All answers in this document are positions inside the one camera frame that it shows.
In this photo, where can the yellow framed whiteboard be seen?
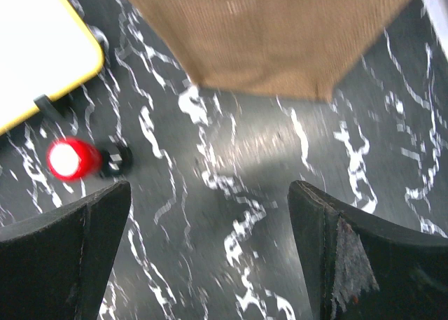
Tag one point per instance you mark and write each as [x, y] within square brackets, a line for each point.
[46, 52]

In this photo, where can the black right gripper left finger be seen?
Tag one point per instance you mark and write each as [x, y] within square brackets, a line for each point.
[57, 265]

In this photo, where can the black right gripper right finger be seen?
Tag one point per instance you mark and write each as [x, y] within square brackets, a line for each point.
[359, 266]

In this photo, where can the red capped black bottle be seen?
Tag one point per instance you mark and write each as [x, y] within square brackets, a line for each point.
[72, 159]

